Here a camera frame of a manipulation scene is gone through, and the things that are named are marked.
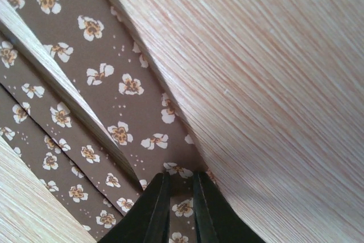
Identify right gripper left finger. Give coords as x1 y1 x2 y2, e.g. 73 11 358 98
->
99 172 171 243

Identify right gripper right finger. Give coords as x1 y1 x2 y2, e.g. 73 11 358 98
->
193 172 264 243

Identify brown floral tie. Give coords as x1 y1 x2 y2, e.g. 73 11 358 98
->
8 0 206 242

